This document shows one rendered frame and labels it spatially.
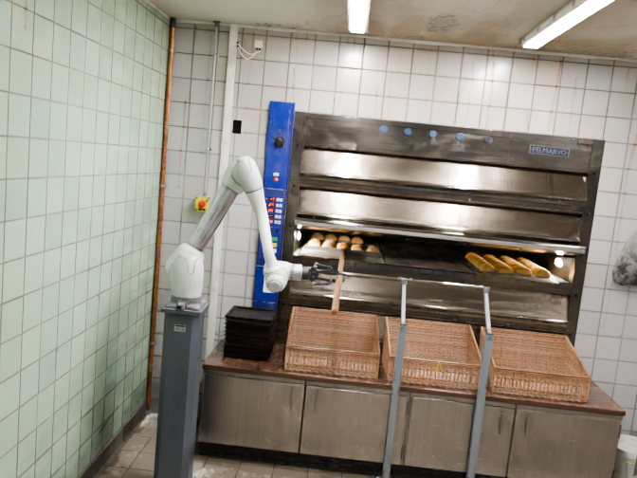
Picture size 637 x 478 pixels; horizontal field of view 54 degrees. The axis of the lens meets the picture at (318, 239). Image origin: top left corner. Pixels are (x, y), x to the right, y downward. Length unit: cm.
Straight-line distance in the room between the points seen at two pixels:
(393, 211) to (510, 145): 84
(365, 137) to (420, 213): 60
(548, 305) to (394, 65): 182
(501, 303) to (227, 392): 182
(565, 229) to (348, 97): 161
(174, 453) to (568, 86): 313
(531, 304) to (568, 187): 78
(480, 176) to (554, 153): 48
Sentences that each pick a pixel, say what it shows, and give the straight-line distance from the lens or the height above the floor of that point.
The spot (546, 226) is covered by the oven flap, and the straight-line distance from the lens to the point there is 424.
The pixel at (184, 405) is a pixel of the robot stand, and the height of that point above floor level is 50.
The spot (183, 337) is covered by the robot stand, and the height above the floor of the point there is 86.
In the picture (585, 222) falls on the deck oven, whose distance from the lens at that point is 431.
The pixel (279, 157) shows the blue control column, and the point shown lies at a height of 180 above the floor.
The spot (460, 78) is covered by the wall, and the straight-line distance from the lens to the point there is 413.
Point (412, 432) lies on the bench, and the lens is 383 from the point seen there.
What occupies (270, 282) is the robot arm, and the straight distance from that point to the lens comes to 324.
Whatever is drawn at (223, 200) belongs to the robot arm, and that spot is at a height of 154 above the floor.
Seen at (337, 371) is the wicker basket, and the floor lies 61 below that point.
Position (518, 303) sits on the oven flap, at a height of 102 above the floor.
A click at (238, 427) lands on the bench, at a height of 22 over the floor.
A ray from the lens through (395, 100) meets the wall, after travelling 406.
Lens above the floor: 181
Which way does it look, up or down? 7 degrees down
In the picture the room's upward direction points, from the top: 6 degrees clockwise
